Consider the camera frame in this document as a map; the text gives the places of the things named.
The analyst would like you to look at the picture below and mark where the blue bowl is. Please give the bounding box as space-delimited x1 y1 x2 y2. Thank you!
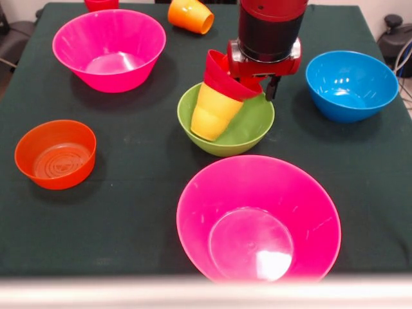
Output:
305 50 400 124

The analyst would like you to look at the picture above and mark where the orange cup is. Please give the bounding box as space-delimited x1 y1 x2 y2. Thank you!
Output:
167 0 215 35

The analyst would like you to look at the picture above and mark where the orange bowl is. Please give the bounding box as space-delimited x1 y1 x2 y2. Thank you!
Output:
14 119 97 191

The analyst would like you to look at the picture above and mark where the dark green table cloth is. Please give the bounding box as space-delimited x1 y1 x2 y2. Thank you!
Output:
0 3 412 277

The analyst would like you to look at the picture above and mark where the crimson cup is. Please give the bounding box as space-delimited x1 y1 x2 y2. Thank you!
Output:
84 0 120 13

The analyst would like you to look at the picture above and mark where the yellow cup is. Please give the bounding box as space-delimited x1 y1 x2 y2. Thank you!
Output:
190 82 245 142

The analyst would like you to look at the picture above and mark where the tangle of cables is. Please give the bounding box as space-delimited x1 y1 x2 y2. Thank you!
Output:
391 38 412 110

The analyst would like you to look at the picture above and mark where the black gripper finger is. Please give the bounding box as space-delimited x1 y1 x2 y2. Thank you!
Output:
265 75 282 102

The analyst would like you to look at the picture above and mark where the green bowl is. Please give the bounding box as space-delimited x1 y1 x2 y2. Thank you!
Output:
176 82 276 158

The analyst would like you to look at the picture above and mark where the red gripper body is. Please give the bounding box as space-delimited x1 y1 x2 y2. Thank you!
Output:
226 37 303 81

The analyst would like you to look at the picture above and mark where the large pink bowl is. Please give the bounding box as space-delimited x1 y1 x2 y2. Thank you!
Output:
176 154 342 284
51 8 167 93

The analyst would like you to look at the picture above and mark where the small crimson bowl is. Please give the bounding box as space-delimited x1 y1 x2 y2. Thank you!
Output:
203 49 264 100

